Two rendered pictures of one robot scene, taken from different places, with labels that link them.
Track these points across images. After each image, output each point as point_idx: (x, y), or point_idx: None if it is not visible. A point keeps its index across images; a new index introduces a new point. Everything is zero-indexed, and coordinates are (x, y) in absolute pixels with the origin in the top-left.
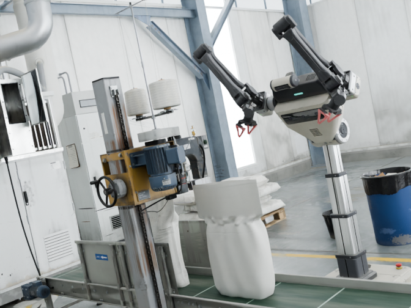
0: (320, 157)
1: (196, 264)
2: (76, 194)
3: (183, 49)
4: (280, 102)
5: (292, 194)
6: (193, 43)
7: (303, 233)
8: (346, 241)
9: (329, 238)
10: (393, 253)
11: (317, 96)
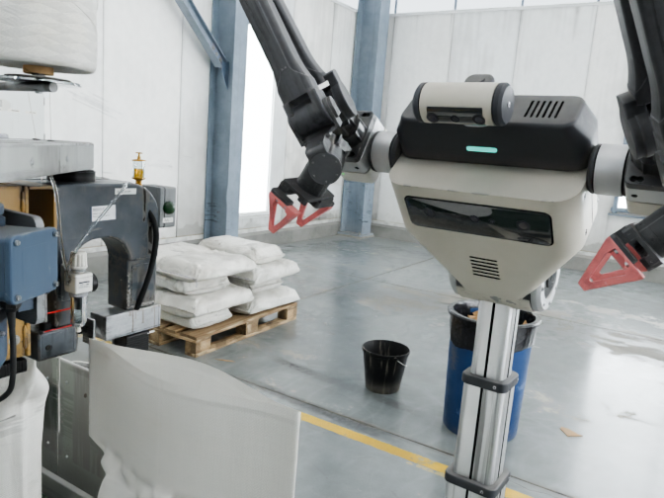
0: (352, 223)
1: (88, 474)
2: None
3: (202, 13)
4: (411, 156)
5: (309, 272)
6: (219, 10)
7: (321, 363)
8: None
9: (363, 386)
10: None
11: (541, 173)
